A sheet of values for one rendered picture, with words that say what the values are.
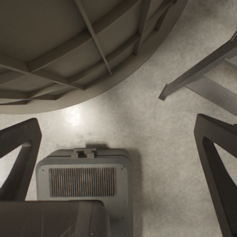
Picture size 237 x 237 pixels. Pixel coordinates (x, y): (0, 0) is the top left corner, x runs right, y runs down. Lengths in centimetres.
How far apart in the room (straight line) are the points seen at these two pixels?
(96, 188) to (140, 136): 43
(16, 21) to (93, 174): 88
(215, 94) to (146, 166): 62
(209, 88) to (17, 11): 90
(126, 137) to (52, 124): 48
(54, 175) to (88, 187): 19
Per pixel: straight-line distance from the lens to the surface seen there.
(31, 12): 42
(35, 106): 142
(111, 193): 117
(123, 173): 113
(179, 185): 148
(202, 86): 109
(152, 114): 134
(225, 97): 113
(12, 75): 62
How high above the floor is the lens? 133
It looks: 85 degrees down
